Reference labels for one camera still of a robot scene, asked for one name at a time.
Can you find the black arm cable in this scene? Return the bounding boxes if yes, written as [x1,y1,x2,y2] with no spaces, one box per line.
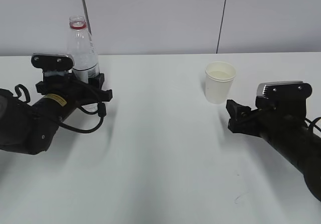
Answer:
[14,83,106,134]
[304,117,321,134]

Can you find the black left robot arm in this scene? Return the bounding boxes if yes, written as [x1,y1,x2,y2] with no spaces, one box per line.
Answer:
[1,73,113,155]

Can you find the white paper cup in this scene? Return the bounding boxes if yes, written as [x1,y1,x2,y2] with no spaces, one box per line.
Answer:
[205,61,237,82]
[205,71,235,104]

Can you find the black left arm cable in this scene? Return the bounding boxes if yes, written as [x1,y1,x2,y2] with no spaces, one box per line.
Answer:
[14,83,106,134]

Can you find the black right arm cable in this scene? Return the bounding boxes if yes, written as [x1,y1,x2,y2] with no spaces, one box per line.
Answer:
[304,117,321,134]

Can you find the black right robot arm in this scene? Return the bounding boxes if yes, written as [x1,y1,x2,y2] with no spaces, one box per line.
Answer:
[226,97,320,200]

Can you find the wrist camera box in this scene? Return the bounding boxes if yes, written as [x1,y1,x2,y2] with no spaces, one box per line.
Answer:
[31,53,74,77]
[255,81,312,121]

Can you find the clear plastic water bottle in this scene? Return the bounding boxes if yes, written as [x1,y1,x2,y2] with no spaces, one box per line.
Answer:
[66,15,100,113]

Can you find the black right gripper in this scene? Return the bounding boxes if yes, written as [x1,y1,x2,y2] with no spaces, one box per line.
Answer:
[226,99,306,136]

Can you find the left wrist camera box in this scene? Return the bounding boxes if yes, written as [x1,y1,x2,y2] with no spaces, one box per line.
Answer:
[31,53,74,77]

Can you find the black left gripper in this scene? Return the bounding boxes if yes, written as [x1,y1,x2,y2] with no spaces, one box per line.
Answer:
[36,72,113,104]

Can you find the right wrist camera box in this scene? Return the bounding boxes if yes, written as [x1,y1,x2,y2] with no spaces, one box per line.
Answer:
[255,81,312,121]

